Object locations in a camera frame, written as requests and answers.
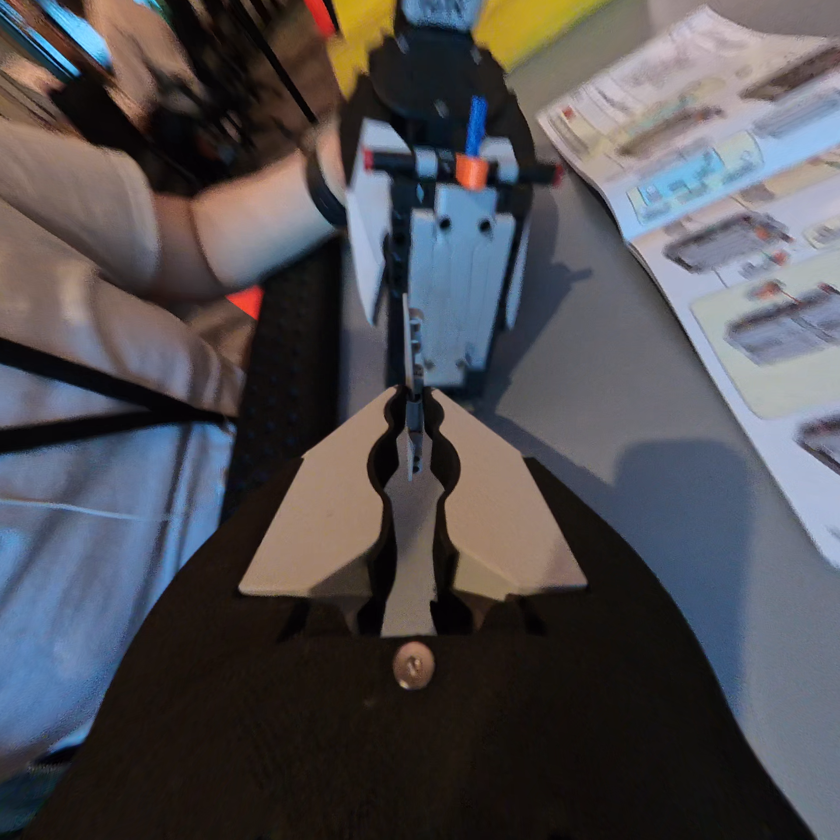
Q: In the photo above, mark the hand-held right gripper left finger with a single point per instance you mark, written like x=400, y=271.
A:
x=315, y=525

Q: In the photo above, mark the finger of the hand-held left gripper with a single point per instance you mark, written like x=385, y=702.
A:
x=371, y=216
x=518, y=262

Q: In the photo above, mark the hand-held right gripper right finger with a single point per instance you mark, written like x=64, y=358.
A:
x=512, y=525

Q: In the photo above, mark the grey toy brick model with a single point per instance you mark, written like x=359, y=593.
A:
x=459, y=282

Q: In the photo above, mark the thin grey brick beam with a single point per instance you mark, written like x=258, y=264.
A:
x=415, y=341

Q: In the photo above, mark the grey desk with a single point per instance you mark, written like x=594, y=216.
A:
x=623, y=394

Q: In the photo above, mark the black wristband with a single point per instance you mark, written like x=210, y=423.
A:
x=325, y=190

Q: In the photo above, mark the yellow plastic bin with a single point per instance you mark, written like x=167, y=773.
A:
x=544, y=26

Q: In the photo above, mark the black studded panel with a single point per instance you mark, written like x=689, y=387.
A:
x=289, y=394

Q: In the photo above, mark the orange red sheet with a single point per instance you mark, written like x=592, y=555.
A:
x=246, y=302

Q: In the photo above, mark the open instruction booklet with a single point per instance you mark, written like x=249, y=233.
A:
x=722, y=229

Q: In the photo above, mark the person's white shirt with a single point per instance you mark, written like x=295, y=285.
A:
x=98, y=590

